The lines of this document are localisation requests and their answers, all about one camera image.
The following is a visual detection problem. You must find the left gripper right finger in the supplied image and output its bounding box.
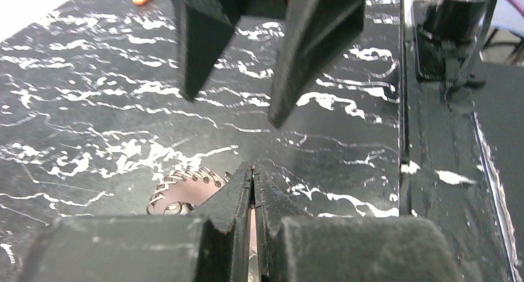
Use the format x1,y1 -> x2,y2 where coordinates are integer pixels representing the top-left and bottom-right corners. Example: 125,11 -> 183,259
251,166 -> 463,281

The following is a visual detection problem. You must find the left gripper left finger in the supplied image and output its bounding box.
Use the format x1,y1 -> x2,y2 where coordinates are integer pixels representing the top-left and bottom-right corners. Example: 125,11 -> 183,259
18,162 -> 252,281

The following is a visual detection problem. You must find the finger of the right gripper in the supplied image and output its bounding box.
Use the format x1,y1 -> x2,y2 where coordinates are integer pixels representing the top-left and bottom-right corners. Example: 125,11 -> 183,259
171,0 -> 240,101
268,0 -> 366,129

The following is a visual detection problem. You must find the white keyring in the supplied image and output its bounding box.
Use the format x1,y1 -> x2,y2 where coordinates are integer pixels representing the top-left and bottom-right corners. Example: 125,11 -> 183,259
146,166 -> 232,215

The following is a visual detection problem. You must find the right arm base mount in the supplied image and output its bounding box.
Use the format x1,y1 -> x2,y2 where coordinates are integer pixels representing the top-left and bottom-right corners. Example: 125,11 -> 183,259
413,0 -> 524,113

